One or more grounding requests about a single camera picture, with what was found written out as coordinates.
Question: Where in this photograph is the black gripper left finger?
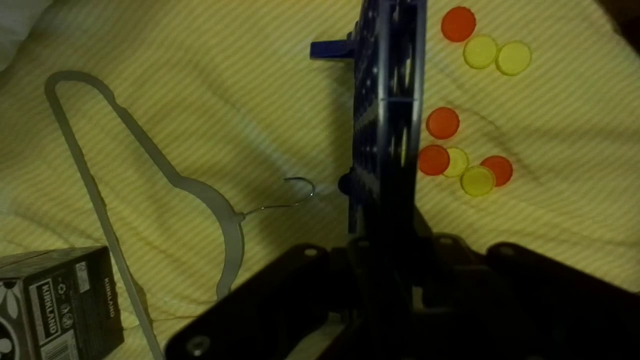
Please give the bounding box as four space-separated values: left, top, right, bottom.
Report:
164 238 356 360

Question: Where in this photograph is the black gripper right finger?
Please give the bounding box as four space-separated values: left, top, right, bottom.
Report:
413 205 640 360

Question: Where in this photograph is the blue grid token holder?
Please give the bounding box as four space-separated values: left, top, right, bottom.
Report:
308 0 428 250

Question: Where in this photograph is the yellow round plastic token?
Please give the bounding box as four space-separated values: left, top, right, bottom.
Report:
458 163 498 197
462 34 501 72
495 40 534 77
444 146 470 178

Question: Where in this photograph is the red round plastic token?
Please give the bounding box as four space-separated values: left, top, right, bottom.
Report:
440 4 479 44
417 142 452 178
425 103 462 142
479 153 517 187

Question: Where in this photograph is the grey clothes hanger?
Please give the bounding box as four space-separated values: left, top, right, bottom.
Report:
44 67 318 360

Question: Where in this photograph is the cream striped bedsheet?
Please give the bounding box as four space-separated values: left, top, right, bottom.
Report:
0 0 640 360

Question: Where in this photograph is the black patterned cardboard box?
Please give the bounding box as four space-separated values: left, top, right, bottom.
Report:
0 246 126 360

